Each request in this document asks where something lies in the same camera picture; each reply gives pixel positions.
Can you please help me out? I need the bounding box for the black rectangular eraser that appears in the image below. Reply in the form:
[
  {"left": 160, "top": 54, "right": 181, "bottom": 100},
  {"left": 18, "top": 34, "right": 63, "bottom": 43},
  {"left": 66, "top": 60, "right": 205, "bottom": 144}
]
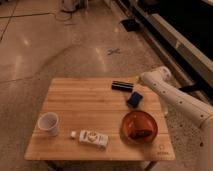
[{"left": 111, "top": 81, "right": 134, "bottom": 92}]

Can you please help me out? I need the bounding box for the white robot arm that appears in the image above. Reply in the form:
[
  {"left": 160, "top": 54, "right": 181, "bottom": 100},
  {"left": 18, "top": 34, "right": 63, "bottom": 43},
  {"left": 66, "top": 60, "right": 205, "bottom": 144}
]
[{"left": 139, "top": 66, "right": 213, "bottom": 171}]

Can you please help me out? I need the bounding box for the white ceramic cup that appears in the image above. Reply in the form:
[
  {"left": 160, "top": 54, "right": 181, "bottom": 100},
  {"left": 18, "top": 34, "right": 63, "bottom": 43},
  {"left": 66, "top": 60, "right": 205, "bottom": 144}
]
[{"left": 37, "top": 112, "right": 59, "bottom": 136}]

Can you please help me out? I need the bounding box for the blue sponge block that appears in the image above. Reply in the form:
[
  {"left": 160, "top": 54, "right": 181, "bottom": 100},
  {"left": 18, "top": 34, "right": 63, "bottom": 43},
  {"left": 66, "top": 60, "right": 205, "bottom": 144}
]
[{"left": 127, "top": 92, "right": 143, "bottom": 108}]

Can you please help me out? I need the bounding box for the wooden table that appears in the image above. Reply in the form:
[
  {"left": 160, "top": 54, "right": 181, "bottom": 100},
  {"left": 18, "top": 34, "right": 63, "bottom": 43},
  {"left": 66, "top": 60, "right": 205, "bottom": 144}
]
[{"left": 25, "top": 78, "right": 175, "bottom": 162}]

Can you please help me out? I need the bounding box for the orange bowl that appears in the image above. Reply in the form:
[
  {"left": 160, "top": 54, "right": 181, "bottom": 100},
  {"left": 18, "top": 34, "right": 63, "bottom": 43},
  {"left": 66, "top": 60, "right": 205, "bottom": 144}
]
[{"left": 121, "top": 111, "right": 158, "bottom": 144}]

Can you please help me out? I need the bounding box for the white milk carton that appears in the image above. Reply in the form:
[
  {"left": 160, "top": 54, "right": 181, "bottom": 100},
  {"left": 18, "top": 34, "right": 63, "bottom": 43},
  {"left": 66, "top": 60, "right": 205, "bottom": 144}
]
[{"left": 70, "top": 130, "right": 109, "bottom": 148}]

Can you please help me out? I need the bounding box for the red food in bowl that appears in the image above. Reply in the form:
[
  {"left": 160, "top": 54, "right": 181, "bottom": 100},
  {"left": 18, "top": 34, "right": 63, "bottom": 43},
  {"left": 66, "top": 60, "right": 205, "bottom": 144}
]
[{"left": 129, "top": 123, "right": 152, "bottom": 139}]

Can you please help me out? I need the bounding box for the black floor mat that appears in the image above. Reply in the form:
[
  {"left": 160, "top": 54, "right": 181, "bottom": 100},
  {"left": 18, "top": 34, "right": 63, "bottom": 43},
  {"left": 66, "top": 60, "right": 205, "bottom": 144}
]
[{"left": 120, "top": 19, "right": 140, "bottom": 32}]

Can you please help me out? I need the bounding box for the white base with cables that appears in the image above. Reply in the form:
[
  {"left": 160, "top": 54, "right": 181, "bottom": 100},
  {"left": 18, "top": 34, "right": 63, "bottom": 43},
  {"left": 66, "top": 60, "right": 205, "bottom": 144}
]
[{"left": 59, "top": 0, "right": 88, "bottom": 12}]

